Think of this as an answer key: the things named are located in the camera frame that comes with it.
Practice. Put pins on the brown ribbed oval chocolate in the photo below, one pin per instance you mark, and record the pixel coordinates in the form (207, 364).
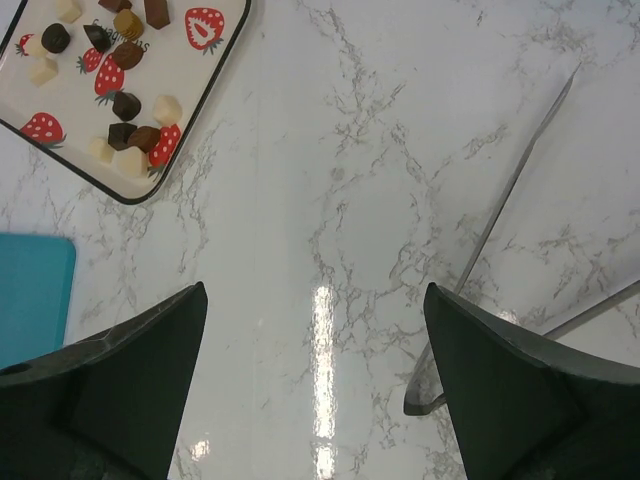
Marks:
(127, 55)

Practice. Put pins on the caramel round chocolate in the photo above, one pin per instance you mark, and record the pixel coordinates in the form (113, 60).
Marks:
(128, 25)

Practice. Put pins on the strawberry print tray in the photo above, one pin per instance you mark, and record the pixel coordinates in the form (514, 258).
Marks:
(183, 59)

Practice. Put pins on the white oval chocolate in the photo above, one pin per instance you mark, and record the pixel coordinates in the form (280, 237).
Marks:
(166, 110)

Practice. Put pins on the brown rectangular chocolate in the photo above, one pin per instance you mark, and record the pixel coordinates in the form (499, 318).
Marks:
(157, 13)

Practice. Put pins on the metal serving tongs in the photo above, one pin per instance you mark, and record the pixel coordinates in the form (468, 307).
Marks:
(425, 393)

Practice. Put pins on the teal box lid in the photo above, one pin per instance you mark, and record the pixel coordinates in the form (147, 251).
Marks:
(36, 281)

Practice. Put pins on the dark round chocolate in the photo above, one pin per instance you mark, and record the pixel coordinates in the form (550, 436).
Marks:
(55, 38)

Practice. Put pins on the white square chocolate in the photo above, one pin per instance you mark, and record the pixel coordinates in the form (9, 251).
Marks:
(100, 149)

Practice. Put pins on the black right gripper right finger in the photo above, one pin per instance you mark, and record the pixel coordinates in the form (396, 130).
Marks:
(526, 407)

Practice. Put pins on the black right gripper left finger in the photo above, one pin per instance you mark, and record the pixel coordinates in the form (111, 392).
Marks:
(109, 406)

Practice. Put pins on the dark square chocolate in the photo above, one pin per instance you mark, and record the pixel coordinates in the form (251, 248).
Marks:
(119, 134)

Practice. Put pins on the dark heart chocolate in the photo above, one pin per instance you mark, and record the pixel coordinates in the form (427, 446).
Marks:
(126, 106)

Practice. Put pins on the white shell chocolate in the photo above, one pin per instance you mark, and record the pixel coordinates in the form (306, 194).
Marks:
(33, 47)

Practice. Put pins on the white rectangular chocolate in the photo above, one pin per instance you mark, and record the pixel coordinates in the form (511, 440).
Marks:
(42, 71)

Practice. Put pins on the white round chocolate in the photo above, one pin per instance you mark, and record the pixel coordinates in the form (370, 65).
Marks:
(131, 163)

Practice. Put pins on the dark teardrop chocolate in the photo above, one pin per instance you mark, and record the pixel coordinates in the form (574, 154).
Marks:
(99, 38)

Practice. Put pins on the white cube chocolate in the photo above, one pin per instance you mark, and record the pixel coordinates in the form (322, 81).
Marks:
(67, 11)

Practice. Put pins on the brown bar chocolate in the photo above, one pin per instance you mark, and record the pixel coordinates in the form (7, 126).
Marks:
(115, 6)

